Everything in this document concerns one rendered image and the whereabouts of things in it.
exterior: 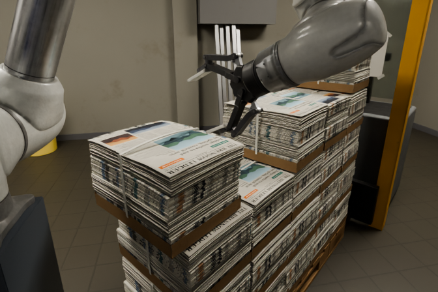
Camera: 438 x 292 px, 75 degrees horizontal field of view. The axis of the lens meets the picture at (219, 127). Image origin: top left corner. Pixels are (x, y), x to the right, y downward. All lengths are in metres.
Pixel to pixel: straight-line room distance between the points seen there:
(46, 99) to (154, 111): 3.37
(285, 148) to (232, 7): 2.77
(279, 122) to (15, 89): 0.85
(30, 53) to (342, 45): 0.61
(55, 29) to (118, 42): 3.27
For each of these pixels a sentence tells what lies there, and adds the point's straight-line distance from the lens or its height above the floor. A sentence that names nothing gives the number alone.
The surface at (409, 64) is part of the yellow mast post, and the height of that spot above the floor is 1.18.
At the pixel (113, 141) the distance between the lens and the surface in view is 0.88.
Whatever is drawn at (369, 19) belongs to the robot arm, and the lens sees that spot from 0.48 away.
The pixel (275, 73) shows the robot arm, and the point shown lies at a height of 1.29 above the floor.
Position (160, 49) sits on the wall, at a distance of 3.95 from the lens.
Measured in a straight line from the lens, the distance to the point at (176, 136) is 0.88.
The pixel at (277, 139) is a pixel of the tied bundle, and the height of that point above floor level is 0.96.
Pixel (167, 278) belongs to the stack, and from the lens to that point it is 0.95.
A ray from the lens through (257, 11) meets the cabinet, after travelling 3.82.
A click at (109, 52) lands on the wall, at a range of 4.00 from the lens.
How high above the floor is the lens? 1.36
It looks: 18 degrees down
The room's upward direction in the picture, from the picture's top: straight up
